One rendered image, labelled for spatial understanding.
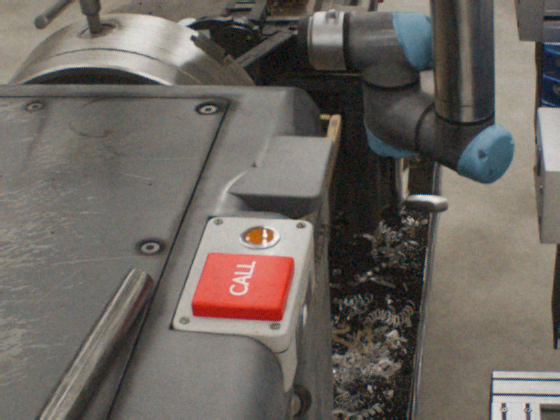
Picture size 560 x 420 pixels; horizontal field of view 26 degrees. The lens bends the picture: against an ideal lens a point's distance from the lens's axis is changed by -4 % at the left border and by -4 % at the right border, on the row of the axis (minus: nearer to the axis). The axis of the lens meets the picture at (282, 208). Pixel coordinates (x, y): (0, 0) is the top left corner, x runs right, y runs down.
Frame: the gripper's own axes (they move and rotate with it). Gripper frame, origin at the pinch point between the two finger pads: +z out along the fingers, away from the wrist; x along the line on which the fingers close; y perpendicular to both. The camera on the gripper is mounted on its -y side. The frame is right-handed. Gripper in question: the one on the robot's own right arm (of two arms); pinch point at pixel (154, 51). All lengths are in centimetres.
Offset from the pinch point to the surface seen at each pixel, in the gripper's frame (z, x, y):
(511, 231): -46, -113, 121
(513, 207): -47, -114, 132
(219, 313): -26, 19, -75
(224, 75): -15.8, 10.8, -27.1
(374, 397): -27, -50, -10
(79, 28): -0.3, 16.0, -25.3
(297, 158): -28, 18, -55
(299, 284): -31, 18, -71
